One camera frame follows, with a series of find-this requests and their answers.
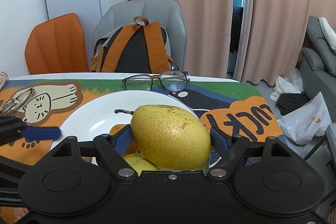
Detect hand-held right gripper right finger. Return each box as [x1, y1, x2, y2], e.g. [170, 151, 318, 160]
[207, 128, 293, 180]

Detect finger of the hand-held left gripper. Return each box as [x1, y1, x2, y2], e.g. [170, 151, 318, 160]
[0, 155, 30, 189]
[0, 116, 61, 147]

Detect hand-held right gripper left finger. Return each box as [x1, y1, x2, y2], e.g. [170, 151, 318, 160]
[49, 126, 138, 182]

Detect orange tangerine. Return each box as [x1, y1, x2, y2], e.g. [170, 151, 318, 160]
[109, 124, 138, 156]

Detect yellow pear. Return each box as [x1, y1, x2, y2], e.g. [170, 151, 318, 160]
[122, 153, 160, 177]
[115, 105, 213, 170]

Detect white plate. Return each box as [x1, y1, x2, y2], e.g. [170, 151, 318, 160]
[50, 90, 210, 174]

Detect colourful printed table mat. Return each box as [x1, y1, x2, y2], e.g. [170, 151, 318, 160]
[0, 78, 285, 224]

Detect brown patterned box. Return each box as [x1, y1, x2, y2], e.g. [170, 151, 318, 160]
[0, 71, 10, 90]

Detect dark folded clothing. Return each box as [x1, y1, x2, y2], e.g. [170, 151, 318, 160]
[276, 93, 311, 115]

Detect orange and black backpack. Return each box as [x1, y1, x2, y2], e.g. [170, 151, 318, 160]
[91, 17, 179, 73]

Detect orange chair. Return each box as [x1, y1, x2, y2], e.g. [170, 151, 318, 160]
[25, 13, 90, 75]

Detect crumpled white plastic bag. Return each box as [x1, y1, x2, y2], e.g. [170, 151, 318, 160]
[270, 69, 304, 103]

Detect large white plastic bag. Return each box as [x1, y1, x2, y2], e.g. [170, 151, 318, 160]
[278, 91, 332, 145]

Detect grey chair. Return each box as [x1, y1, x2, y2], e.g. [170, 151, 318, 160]
[93, 0, 188, 73]
[306, 123, 336, 203]

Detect grey sofa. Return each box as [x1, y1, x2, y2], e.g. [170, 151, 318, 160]
[299, 16, 336, 109]

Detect white printed bag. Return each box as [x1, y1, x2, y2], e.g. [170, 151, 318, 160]
[325, 207, 336, 224]

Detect grey pillow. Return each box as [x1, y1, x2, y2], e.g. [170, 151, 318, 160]
[307, 16, 336, 72]

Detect white pillow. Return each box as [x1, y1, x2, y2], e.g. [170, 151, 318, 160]
[319, 17, 336, 52]

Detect thin metal frame eyeglasses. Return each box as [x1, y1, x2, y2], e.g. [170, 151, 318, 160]
[0, 88, 36, 115]

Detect dark frame eyeglasses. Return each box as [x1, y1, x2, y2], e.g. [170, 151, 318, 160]
[122, 70, 191, 94]

